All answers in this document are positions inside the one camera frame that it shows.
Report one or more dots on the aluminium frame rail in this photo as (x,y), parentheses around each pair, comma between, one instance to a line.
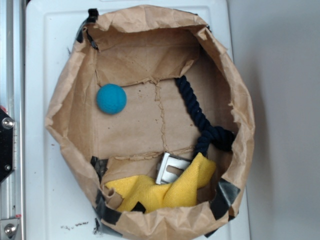
(12,73)

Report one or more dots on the silver metal bracket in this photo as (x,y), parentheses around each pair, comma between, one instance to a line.
(170,168)

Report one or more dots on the black mounting plate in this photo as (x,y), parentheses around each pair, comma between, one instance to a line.
(7,125)

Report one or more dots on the yellow microfiber cloth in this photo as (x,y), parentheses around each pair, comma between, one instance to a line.
(181,193)

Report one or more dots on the brown paper bag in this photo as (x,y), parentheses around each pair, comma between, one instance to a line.
(154,54)

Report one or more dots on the blue rubber ball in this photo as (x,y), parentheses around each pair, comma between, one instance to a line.
(111,99)

